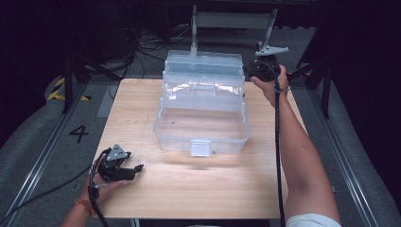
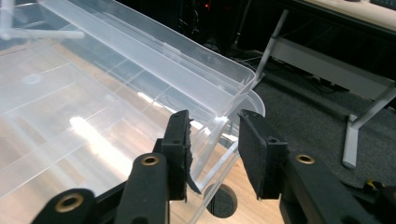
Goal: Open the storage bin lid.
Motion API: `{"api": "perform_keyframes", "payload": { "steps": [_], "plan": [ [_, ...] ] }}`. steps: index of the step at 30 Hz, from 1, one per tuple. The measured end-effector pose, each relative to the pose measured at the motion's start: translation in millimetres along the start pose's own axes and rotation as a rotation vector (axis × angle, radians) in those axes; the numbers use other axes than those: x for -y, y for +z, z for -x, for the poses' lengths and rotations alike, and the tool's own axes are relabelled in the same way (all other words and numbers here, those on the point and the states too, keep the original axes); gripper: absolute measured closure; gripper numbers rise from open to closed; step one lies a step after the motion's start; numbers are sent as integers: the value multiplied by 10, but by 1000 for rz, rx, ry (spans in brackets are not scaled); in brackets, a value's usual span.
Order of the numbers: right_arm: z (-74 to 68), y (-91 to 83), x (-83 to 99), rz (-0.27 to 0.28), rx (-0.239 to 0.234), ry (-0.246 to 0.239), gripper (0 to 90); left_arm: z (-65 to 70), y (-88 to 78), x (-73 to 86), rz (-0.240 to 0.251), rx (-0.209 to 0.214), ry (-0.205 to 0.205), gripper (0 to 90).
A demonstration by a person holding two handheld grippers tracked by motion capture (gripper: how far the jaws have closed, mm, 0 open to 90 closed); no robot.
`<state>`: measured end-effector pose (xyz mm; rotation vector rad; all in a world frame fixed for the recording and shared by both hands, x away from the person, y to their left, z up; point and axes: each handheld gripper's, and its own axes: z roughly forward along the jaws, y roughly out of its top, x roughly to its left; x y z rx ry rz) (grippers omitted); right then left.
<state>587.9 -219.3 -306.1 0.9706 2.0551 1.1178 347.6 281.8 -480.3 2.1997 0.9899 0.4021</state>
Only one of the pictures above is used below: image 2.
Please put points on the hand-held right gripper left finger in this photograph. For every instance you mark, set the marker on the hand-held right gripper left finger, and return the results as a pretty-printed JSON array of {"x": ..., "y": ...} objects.
[{"x": 178, "y": 155}]

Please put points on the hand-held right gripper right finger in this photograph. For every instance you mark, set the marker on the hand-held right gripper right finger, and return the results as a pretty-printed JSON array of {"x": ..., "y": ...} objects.
[{"x": 258, "y": 152}]

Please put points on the clear plastic storage box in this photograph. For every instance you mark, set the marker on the clear plastic storage box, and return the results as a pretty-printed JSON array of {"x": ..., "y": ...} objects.
[{"x": 102, "y": 93}]

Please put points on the yellow and black tool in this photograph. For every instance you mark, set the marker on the yellow and black tool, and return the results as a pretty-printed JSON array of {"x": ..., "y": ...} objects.
[{"x": 378, "y": 186}]

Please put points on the light wooden desk top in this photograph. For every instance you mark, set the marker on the light wooden desk top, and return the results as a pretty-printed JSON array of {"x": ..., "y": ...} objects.
[{"x": 358, "y": 11}]

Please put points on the grey metal desk frame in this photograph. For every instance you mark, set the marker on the grey metal desk frame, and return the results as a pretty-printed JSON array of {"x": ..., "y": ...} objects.
[{"x": 330, "y": 70}]

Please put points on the white plastic rod frame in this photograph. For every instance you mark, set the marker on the white plastic rod frame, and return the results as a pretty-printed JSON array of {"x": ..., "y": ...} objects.
[{"x": 34, "y": 32}]

